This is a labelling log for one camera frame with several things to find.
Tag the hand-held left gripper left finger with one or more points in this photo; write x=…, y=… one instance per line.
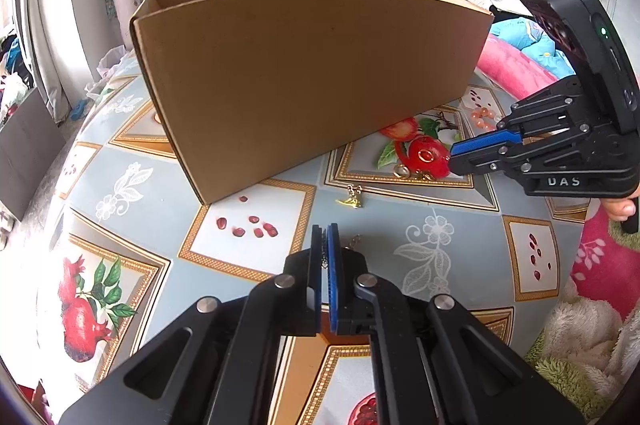
x=316, y=265

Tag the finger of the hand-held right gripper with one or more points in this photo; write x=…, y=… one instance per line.
x=492, y=140
x=472, y=165

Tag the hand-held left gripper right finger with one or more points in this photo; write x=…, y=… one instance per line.
x=334, y=275

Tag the small gold charm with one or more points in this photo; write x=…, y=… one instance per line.
x=425, y=176
x=352, y=202

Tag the brown cardboard box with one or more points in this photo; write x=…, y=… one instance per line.
x=300, y=80

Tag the person's right hand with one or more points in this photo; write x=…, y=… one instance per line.
x=614, y=209

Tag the person's fluffy clothing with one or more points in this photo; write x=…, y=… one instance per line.
x=580, y=330

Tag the blue plastic item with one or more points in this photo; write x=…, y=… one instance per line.
x=79, y=110

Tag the white plastic bag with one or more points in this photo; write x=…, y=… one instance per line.
x=107, y=65

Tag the grey cabinet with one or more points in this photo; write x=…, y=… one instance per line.
x=25, y=155

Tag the pink rolled mat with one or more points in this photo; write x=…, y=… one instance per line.
x=124, y=5

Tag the grey curtain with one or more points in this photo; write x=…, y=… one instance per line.
x=45, y=55

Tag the pile of clothes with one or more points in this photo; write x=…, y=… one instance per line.
x=12, y=70

